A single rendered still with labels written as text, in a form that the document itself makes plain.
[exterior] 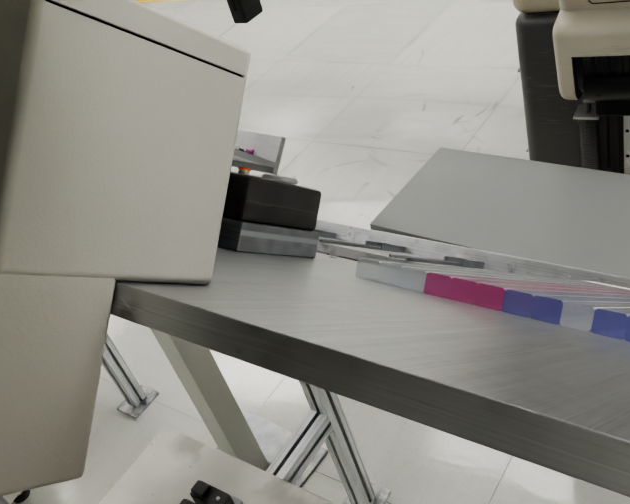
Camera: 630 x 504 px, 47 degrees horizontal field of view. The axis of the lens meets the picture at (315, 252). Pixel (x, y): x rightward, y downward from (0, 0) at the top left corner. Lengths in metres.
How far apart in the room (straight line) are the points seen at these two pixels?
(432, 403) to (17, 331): 0.11
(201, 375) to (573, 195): 0.75
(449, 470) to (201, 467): 0.77
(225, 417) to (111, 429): 0.53
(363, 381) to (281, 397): 1.66
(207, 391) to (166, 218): 1.24
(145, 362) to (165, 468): 1.16
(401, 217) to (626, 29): 0.44
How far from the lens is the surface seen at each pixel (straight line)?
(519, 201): 1.21
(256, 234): 0.44
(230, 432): 1.56
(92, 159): 0.21
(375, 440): 1.68
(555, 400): 0.17
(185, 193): 0.23
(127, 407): 2.01
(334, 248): 0.79
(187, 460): 0.96
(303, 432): 1.32
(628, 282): 0.86
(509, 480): 1.58
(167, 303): 0.21
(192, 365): 1.41
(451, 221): 1.19
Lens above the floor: 1.32
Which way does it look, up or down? 37 degrees down
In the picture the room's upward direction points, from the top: 19 degrees counter-clockwise
